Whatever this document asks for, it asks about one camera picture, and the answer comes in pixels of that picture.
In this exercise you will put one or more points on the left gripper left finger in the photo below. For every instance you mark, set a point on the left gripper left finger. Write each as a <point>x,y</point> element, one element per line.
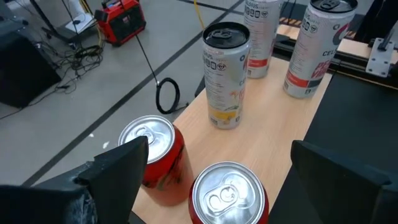
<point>118,186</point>

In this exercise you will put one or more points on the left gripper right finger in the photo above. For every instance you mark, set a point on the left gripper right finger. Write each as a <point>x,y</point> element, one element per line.
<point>339,193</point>

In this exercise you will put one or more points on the red Coca-Cola Zero Sugar can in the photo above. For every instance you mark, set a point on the red Coca-Cola Zero Sugar can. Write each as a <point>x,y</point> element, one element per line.
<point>228,193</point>

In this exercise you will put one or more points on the Celsius Peach Vibe can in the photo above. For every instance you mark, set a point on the Celsius Peach Vibe can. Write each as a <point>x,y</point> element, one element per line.
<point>314,49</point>
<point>261,37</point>

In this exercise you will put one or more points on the white slim can yellow patch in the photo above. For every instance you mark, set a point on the white slim can yellow patch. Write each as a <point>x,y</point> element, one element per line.
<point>225,87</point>

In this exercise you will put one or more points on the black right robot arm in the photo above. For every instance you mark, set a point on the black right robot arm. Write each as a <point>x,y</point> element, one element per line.
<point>379,18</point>

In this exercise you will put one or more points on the black table mat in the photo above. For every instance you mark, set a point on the black table mat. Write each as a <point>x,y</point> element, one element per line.
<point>348,118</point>

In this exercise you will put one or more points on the wooden base board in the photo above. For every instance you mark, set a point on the wooden base board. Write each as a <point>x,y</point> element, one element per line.
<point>351,46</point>

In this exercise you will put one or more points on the large black equipment case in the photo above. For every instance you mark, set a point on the large black equipment case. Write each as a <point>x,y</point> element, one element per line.
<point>25,68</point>

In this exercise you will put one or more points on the red box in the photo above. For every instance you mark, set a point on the red box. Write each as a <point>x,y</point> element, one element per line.
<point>121,21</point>

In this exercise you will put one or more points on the silver mounting bracket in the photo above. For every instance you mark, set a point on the silver mounting bracket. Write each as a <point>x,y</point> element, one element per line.
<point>379,59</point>

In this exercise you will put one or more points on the grey stand base plate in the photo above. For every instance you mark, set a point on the grey stand base plate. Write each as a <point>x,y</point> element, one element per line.
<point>77,26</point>

